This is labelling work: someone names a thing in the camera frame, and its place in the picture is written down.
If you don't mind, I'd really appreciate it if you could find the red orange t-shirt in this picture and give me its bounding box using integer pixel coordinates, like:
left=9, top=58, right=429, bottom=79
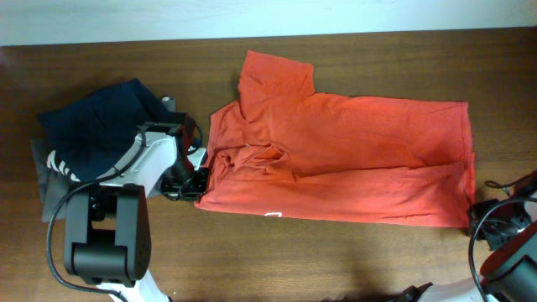
left=196, top=51, right=475, bottom=228

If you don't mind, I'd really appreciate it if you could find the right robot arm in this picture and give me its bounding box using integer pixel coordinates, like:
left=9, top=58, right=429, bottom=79
left=394, top=172, right=536, bottom=302

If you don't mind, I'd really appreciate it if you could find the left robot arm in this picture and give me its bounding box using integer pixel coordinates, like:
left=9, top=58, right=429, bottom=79
left=57, top=120, right=208, bottom=301

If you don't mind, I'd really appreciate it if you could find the folded navy blue t-shirt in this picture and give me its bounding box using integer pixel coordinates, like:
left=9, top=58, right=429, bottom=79
left=38, top=79, right=196, bottom=181

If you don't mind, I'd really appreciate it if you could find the folded grey t-shirt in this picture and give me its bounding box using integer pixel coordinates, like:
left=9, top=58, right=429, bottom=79
left=29, top=96, right=180, bottom=223

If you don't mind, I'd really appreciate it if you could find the right black cable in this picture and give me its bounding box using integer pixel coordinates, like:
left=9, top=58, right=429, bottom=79
left=467, top=179, right=537, bottom=302

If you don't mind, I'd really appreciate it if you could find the black cable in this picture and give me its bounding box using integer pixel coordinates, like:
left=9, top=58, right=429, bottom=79
left=44, top=121, right=205, bottom=302
left=467, top=179, right=537, bottom=302

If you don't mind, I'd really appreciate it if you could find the left black cable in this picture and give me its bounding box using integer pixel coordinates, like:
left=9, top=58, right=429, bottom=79
left=44, top=121, right=205, bottom=302

